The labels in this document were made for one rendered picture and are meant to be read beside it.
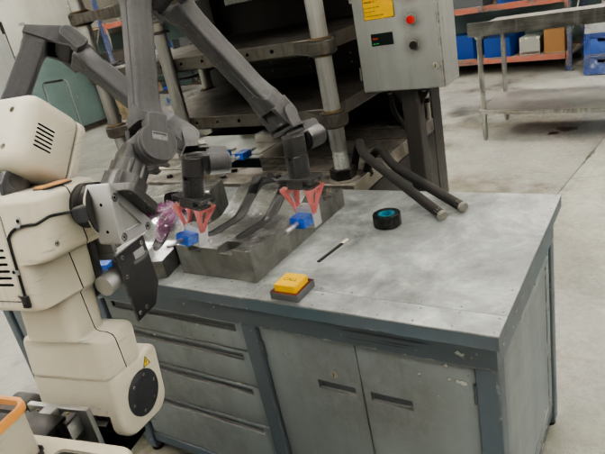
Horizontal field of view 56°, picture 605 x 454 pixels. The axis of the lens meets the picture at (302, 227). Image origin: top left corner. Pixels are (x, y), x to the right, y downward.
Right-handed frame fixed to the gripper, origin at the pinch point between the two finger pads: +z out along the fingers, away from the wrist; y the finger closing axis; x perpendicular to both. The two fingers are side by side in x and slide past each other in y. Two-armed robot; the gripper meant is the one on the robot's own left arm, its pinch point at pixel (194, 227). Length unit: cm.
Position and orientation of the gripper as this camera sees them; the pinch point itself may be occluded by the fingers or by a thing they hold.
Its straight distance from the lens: 156.2
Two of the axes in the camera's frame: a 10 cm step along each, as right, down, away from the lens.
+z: -0.3, 9.3, 3.5
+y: -8.6, -2.0, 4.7
